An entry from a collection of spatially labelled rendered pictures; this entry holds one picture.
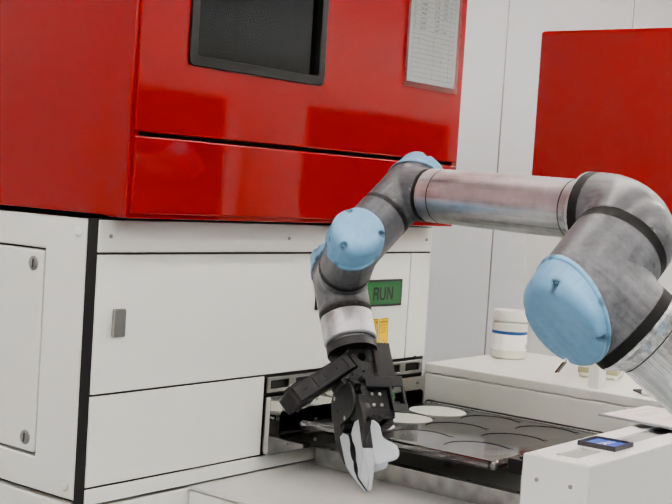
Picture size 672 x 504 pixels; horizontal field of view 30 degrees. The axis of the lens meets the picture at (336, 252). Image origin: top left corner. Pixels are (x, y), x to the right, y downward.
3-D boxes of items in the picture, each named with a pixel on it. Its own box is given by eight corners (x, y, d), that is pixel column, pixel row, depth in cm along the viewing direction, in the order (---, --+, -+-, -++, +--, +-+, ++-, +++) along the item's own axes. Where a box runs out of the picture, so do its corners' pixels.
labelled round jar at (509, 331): (483, 356, 251) (486, 308, 250) (501, 353, 256) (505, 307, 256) (514, 360, 246) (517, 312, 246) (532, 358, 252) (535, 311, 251)
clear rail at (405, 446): (297, 428, 203) (297, 420, 203) (302, 427, 204) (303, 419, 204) (494, 472, 180) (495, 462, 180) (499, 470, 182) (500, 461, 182)
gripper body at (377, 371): (410, 415, 169) (394, 334, 175) (353, 414, 165) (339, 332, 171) (386, 436, 175) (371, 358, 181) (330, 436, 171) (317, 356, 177)
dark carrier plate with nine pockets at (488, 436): (309, 425, 204) (309, 421, 204) (427, 404, 231) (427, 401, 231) (490, 465, 183) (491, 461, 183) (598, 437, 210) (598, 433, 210)
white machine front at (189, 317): (73, 503, 175) (88, 217, 173) (408, 435, 239) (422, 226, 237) (87, 508, 173) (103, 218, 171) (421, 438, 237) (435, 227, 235)
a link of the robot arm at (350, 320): (332, 304, 173) (310, 330, 179) (337, 334, 171) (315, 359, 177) (381, 306, 176) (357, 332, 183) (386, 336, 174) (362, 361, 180)
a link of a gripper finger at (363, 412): (378, 443, 164) (366, 381, 168) (367, 443, 163) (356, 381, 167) (363, 456, 167) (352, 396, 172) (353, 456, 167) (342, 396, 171)
